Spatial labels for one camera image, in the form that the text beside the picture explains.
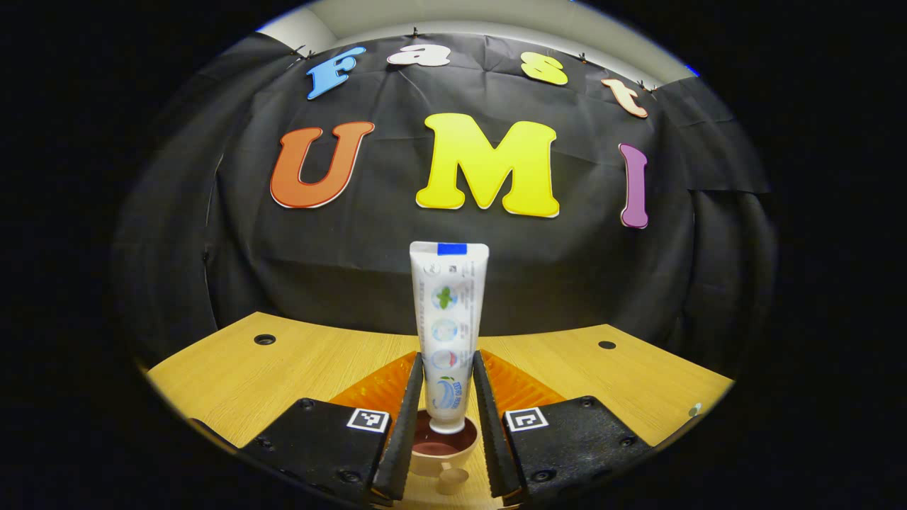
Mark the white toothpaste tube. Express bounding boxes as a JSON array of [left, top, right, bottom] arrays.
[[410, 241, 490, 435]]

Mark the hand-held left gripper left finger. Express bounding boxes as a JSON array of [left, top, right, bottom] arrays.
[[237, 352, 424, 505]]

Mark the black backdrop cloth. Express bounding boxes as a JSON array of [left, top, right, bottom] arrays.
[[113, 32, 779, 369]]

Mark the wooden desktop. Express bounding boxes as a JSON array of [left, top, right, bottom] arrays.
[[145, 312, 736, 509]]

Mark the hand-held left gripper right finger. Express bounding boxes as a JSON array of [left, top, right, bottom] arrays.
[[473, 349, 656, 500]]

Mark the beige cup with brown inside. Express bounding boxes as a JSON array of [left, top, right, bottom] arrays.
[[407, 407, 484, 496]]

